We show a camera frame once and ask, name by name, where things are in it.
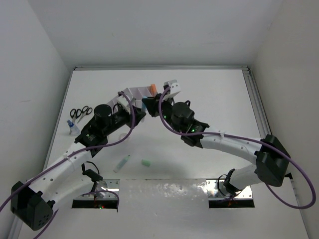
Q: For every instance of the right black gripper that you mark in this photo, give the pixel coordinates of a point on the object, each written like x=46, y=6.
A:
x=151, y=103

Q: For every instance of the black handled scissors left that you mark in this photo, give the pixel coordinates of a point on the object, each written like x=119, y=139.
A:
x=75, y=113

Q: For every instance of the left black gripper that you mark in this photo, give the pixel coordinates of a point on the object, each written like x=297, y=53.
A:
x=129, y=118

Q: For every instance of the green marker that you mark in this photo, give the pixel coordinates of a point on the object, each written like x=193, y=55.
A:
x=120, y=165

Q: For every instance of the metal base plate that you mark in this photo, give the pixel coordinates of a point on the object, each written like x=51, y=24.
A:
x=213, y=187
x=109, y=189

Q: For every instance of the white front cover board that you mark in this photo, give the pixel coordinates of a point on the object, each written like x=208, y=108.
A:
x=177, y=209

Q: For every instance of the orange marker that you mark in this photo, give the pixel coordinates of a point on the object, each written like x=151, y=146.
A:
x=153, y=89

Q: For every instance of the green marker cap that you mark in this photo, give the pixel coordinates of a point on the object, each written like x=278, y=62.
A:
x=145, y=163

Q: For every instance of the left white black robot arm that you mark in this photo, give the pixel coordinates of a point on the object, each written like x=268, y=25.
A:
x=35, y=201

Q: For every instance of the black handled scissors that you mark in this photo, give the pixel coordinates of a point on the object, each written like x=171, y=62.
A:
x=86, y=110
x=75, y=113

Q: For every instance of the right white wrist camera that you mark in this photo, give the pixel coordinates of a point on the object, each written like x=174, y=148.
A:
x=174, y=89

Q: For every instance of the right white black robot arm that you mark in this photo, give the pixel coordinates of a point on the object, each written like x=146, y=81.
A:
x=267, y=156

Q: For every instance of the clear tape roll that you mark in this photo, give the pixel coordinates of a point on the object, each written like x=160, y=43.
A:
x=123, y=135

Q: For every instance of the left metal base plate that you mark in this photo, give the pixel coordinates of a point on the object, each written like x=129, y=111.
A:
x=109, y=189

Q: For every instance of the aluminium frame rail right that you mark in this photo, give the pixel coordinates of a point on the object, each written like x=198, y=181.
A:
x=257, y=105

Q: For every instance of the aluminium frame rail back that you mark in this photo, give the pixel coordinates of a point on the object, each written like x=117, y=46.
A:
x=162, y=67

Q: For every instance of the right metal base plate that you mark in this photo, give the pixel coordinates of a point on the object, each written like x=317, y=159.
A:
x=213, y=187

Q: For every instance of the white organizer upright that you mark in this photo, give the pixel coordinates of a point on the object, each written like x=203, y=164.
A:
x=139, y=92

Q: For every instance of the white organizer lying tilted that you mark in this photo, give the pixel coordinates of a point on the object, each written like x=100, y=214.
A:
x=113, y=101

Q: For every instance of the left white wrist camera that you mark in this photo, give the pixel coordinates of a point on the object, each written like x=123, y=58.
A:
x=125, y=100

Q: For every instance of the clear glue bottle blue cap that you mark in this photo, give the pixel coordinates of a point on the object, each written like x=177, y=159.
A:
x=73, y=129

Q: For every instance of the black handled scissors right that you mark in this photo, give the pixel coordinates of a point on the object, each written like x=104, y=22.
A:
x=86, y=110

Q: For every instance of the blue marker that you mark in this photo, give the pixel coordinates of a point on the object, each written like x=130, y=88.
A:
x=143, y=108

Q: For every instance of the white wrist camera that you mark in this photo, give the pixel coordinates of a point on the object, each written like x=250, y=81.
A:
x=174, y=89
x=125, y=100

